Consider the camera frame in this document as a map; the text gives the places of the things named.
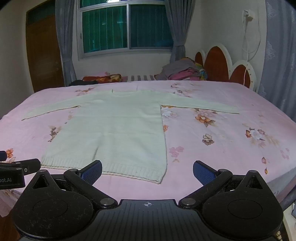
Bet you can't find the pile of folded clothes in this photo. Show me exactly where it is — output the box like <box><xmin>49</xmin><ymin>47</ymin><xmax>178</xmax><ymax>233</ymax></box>
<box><xmin>154</xmin><ymin>57</ymin><xmax>208</xmax><ymax>81</ymax></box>

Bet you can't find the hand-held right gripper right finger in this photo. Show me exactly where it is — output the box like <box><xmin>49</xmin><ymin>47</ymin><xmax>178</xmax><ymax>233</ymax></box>
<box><xmin>178</xmin><ymin>160</ymin><xmax>270</xmax><ymax>208</ymax></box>

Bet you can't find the white charger cable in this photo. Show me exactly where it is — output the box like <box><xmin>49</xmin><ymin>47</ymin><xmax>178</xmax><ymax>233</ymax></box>
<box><xmin>240</xmin><ymin>14</ymin><xmax>262</xmax><ymax>87</ymax></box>

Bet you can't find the red floral cloth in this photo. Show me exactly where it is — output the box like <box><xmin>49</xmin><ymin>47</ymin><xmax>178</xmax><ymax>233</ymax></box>
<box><xmin>82</xmin><ymin>74</ymin><xmax>122</xmax><ymax>83</ymax></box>

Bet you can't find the white charger plug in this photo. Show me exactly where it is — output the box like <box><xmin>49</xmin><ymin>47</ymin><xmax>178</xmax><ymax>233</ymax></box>
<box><xmin>242</xmin><ymin>9</ymin><xmax>255</xmax><ymax>20</ymax></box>

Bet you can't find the white knitted sweater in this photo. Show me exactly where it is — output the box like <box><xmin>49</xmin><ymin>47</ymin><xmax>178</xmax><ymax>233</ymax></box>
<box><xmin>21</xmin><ymin>89</ymin><xmax>240</xmax><ymax>185</ymax></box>

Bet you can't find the red and white headboard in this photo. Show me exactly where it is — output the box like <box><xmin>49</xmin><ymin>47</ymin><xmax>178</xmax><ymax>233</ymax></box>
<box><xmin>194</xmin><ymin>43</ymin><xmax>258</xmax><ymax>92</ymax></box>

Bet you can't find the brown wooden door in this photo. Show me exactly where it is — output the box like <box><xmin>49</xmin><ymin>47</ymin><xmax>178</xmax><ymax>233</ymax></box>
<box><xmin>25</xmin><ymin>2</ymin><xmax>64</xmax><ymax>93</ymax></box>

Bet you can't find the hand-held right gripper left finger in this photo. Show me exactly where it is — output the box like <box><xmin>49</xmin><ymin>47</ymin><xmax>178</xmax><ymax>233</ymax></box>
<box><xmin>28</xmin><ymin>160</ymin><xmax>118</xmax><ymax>209</ymax></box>

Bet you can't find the pink floral bed sheet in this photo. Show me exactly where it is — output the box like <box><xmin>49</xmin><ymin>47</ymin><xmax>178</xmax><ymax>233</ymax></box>
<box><xmin>0</xmin><ymin>80</ymin><xmax>296</xmax><ymax>217</ymax></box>

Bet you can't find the blue patterned curtain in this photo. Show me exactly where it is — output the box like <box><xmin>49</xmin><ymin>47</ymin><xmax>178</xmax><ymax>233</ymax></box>
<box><xmin>258</xmin><ymin>0</ymin><xmax>296</xmax><ymax>119</ymax></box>

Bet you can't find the grey window curtain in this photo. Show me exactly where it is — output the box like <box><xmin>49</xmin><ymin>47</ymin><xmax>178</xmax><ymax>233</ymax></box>
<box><xmin>55</xmin><ymin>0</ymin><xmax>77</xmax><ymax>87</ymax></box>
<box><xmin>165</xmin><ymin>0</ymin><xmax>196</xmax><ymax>64</ymax></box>

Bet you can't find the sliding glass window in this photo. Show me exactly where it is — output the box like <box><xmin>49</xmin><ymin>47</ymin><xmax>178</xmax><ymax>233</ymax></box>
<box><xmin>77</xmin><ymin>0</ymin><xmax>174</xmax><ymax>61</ymax></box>

